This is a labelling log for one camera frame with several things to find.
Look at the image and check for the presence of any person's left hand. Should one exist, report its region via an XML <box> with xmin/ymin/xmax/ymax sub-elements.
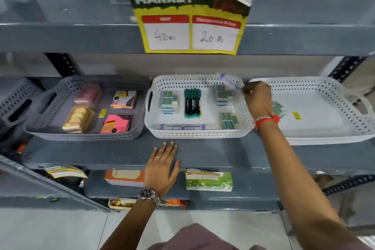
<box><xmin>143</xmin><ymin>141</ymin><xmax>181</xmax><ymax>199</ymax></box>

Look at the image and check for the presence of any person's right hand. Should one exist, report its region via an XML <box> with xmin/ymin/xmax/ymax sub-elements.
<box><xmin>243</xmin><ymin>81</ymin><xmax>275</xmax><ymax>120</ymax></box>

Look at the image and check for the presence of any clear purple pen packet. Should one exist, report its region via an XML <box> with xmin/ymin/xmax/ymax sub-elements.
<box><xmin>159</xmin><ymin>123</ymin><xmax>206</xmax><ymax>131</ymax></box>
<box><xmin>217</xmin><ymin>73</ymin><xmax>244</xmax><ymax>93</ymax></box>

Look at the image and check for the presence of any person's left forearm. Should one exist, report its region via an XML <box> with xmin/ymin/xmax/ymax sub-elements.
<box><xmin>100</xmin><ymin>196</ymin><xmax>159</xmax><ymax>250</ymax></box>

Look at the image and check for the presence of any person's right forearm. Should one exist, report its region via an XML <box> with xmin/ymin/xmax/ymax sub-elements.
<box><xmin>256</xmin><ymin>119</ymin><xmax>374</xmax><ymax>250</ymax></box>

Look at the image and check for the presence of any blue eraser packet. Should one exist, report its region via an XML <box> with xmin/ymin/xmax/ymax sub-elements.
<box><xmin>220</xmin><ymin>112</ymin><xmax>240</xmax><ymax>130</ymax></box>
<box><xmin>159</xmin><ymin>91</ymin><xmax>179</xmax><ymax>114</ymax></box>
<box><xmin>272</xmin><ymin>101</ymin><xmax>285</xmax><ymax>118</ymax></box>
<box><xmin>214</xmin><ymin>84</ymin><xmax>237</xmax><ymax>106</ymax></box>

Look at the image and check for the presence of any green price tag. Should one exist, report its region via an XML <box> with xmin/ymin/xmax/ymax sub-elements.
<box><xmin>185</xmin><ymin>168</ymin><xmax>234</xmax><ymax>192</ymax></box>

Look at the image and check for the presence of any orange snack packet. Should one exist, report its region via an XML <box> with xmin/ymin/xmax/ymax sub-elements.
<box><xmin>158</xmin><ymin>199</ymin><xmax>188</xmax><ymax>208</ymax></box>

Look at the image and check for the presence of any silver wristwatch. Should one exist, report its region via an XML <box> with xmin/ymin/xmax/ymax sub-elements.
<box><xmin>138</xmin><ymin>187</ymin><xmax>161</xmax><ymax>206</ymax></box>

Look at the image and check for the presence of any orange white box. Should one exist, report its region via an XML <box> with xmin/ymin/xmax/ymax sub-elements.
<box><xmin>104</xmin><ymin>170</ymin><xmax>145</xmax><ymax>188</ymax></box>

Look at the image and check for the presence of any pink sticky note packet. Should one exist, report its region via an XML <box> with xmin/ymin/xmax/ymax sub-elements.
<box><xmin>100</xmin><ymin>114</ymin><xmax>133</xmax><ymax>134</ymax></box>

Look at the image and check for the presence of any multicolour sticky note packet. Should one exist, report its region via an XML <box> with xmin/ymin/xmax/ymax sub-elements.
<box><xmin>110</xmin><ymin>90</ymin><xmax>138</xmax><ymax>109</ymax></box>

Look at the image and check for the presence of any golden snack packet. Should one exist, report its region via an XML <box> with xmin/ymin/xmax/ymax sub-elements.
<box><xmin>108</xmin><ymin>198</ymin><xmax>138</xmax><ymax>210</ymax></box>

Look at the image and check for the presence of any mauve garment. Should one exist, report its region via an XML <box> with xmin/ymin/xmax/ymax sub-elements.
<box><xmin>148</xmin><ymin>223</ymin><xmax>267</xmax><ymax>250</ymax></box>

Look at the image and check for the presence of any large white perforated basket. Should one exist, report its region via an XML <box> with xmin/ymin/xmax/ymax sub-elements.
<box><xmin>248</xmin><ymin>76</ymin><xmax>375</xmax><ymax>146</ymax></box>

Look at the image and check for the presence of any yellow green price sign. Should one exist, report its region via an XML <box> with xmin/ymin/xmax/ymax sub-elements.
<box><xmin>122</xmin><ymin>0</ymin><xmax>252</xmax><ymax>55</ymax></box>

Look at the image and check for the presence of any yellow white price tag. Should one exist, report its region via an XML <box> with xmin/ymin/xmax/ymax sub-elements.
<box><xmin>45</xmin><ymin>164</ymin><xmax>88</xmax><ymax>179</ymax></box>

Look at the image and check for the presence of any grey perforated plastic basket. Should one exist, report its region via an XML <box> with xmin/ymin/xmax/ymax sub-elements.
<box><xmin>24</xmin><ymin>75</ymin><xmax>150</xmax><ymax>141</ymax></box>

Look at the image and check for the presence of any grey metal shelf rack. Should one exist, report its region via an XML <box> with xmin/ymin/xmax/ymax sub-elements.
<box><xmin>0</xmin><ymin>0</ymin><xmax>375</xmax><ymax>212</ymax></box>

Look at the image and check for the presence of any dark grey perforated basket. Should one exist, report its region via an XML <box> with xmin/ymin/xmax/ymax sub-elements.
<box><xmin>0</xmin><ymin>78</ymin><xmax>41</xmax><ymax>130</ymax></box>

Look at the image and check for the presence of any red thread bracelet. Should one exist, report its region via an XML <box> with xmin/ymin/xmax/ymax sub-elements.
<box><xmin>254</xmin><ymin>114</ymin><xmax>280</xmax><ymax>131</ymax></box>

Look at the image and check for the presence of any white perforated basket with handles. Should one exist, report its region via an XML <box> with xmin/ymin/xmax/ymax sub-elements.
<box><xmin>144</xmin><ymin>75</ymin><xmax>255</xmax><ymax>139</ymax></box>

